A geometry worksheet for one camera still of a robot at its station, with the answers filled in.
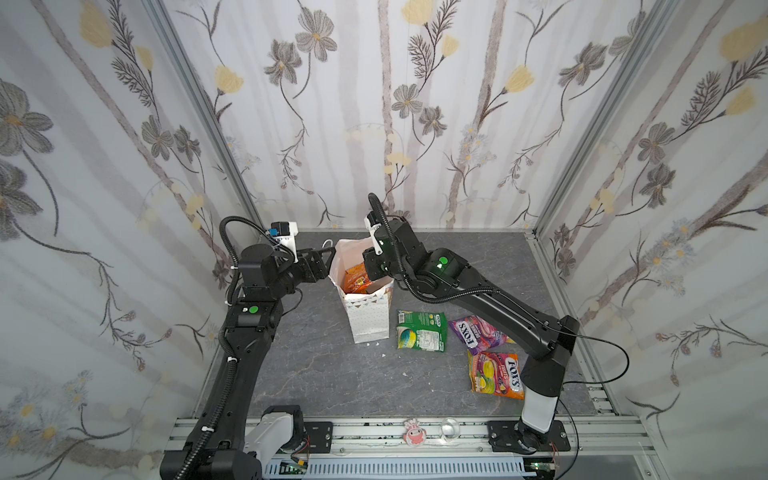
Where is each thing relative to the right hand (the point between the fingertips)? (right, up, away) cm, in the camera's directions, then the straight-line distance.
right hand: (363, 243), depth 69 cm
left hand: (-11, 0, +2) cm, 11 cm away
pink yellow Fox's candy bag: (+36, -36, +14) cm, 52 cm away
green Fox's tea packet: (+16, -26, +22) cm, 38 cm away
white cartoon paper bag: (+1, -18, +10) cm, 20 cm away
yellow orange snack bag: (-4, -10, +13) cm, 17 cm away
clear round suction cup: (+22, -48, +8) cm, 53 cm away
